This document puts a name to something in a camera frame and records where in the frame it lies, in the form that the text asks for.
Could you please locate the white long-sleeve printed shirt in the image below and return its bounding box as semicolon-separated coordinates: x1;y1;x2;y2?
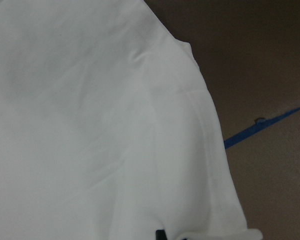
0;0;263;240

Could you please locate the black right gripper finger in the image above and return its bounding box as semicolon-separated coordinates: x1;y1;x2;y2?
155;223;167;240

